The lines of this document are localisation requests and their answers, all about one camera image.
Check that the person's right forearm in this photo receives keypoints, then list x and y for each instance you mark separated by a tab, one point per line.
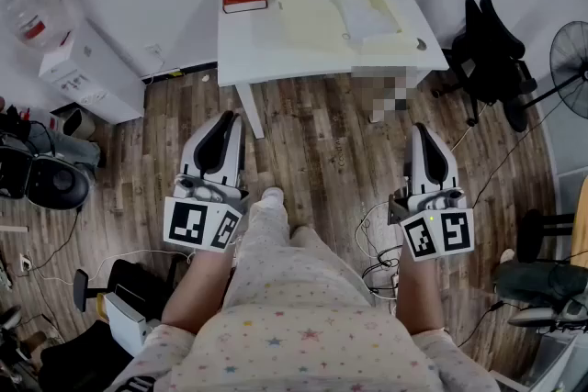
418	298

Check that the black round device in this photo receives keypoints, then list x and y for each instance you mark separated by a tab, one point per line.
57	183

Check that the white appliance box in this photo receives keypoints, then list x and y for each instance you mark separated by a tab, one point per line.
101	78

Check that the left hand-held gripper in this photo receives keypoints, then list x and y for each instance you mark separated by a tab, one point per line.
186	227

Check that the beige waste bin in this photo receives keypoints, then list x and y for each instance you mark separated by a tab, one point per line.
78	124

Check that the black standing fan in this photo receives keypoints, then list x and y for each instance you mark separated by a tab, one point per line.
569	64

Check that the yellow wooden board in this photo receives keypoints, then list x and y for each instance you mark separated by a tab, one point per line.
581	220

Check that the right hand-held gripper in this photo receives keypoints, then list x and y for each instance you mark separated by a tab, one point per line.
455	231

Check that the white table leg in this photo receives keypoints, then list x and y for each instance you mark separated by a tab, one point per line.
252	110

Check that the person's star-print clothing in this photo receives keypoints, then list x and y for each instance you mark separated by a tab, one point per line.
298	335

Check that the person's left forearm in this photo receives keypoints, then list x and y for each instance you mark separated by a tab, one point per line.
197	289

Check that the clear plastic bag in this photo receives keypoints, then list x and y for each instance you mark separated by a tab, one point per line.
41	9

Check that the black office chair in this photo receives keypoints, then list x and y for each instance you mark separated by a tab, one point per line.
491	50

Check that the white A4 paper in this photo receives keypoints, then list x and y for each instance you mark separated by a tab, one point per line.
367	16

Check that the pale yellow desk mat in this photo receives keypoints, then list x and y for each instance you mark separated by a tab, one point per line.
308	20

